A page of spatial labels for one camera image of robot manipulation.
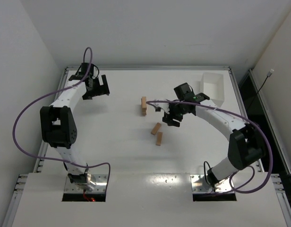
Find white plastic box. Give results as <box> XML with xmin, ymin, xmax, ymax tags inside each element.
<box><xmin>200</xmin><ymin>72</ymin><xmax>225</xmax><ymax>107</ymax></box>

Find wood block seven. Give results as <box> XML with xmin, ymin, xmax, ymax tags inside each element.
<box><xmin>141</xmin><ymin>96</ymin><xmax>147</xmax><ymax>109</ymax></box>

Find wood block three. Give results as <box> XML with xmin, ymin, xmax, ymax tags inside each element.
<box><xmin>151</xmin><ymin>122</ymin><xmax>161</xmax><ymax>135</ymax></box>

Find wood block four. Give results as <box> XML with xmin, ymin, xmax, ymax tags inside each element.
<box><xmin>156</xmin><ymin>131</ymin><xmax>163</xmax><ymax>146</ymax></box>

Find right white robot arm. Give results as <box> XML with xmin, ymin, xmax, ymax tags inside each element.
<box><xmin>156</xmin><ymin>83</ymin><xmax>266</xmax><ymax>186</ymax></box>

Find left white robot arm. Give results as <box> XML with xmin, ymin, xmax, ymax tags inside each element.
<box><xmin>40</xmin><ymin>63</ymin><xmax>110</xmax><ymax>187</ymax></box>

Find white front cover panel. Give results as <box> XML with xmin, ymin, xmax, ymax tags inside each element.
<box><xmin>13</xmin><ymin>174</ymin><xmax>286</xmax><ymax>227</ymax></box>

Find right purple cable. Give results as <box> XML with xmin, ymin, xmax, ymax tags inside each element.
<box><xmin>145</xmin><ymin>100</ymin><xmax>274</xmax><ymax>194</ymax></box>

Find purple cable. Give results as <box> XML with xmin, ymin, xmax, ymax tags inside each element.
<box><xmin>12</xmin><ymin>47</ymin><xmax>111</xmax><ymax>179</ymax></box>
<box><xmin>145</xmin><ymin>100</ymin><xmax>274</xmax><ymax>194</ymax></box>

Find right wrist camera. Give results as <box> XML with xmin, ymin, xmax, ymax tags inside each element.
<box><xmin>154</xmin><ymin>102</ymin><xmax>170</xmax><ymax>114</ymax></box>

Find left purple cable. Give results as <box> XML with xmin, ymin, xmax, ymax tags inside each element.
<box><xmin>12</xmin><ymin>47</ymin><xmax>111</xmax><ymax>179</ymax></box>

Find black wall cable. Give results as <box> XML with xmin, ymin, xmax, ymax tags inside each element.
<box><xmin>255</xmin><ymin>69</ymin><xmax>275</xmax><ymax>95</ymax></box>

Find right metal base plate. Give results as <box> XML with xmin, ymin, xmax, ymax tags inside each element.
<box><xmin>190</xmin><ymin>174</ymin><xmax>232</xmax><ymax>194</ymax></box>

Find metal base plate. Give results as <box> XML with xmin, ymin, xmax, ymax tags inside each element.
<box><xmin>64</xmin><ymin>174</ymin><xmax>108</xmax><ymax>194</ymax></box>
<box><xmin>190</xmin><ymin>174</ymin><xmax>232</xmax><ymax>194</ymax></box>

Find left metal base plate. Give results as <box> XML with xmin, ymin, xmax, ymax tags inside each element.
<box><xmin>64</xmin><ymin>174</ymin><xmax>108</xmax><ymax>194</ymax></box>

